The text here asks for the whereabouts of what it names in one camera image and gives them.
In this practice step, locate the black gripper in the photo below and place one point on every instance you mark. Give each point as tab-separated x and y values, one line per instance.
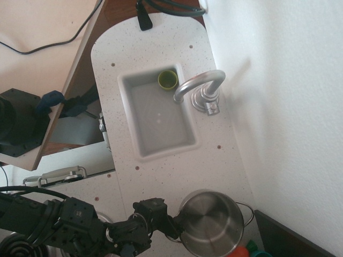
154	212

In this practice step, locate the stainless steel pot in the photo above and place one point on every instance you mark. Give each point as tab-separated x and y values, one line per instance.
214	223

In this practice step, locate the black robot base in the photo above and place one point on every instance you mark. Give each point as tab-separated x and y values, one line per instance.
22	129

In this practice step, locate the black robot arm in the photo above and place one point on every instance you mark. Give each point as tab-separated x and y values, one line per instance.
51	218

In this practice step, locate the orange toy carrot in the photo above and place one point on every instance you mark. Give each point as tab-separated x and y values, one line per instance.
240	251

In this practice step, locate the spiral stove burner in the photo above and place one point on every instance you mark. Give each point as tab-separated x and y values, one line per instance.
103	217
16	245

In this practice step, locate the teal plastic cup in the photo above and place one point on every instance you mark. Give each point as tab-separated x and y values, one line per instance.
259	253

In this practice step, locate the grey plastic sink basin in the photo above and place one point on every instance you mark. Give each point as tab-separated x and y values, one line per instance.
158	126

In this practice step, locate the black board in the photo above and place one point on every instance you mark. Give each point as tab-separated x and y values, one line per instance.
279	240

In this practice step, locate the silver stove knob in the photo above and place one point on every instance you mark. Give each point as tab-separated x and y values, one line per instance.
73	176

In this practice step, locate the silver toy faucet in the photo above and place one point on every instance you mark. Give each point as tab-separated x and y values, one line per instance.
205	91

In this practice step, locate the green plastic cup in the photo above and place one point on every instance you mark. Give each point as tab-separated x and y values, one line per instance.
168	79

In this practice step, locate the spiral stove burner left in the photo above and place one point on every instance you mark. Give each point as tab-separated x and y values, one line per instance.
16	245

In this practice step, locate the blue clamp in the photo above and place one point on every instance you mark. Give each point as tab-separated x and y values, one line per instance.
49	100

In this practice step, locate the grey oven door handle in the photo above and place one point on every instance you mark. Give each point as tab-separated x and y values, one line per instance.
53	177

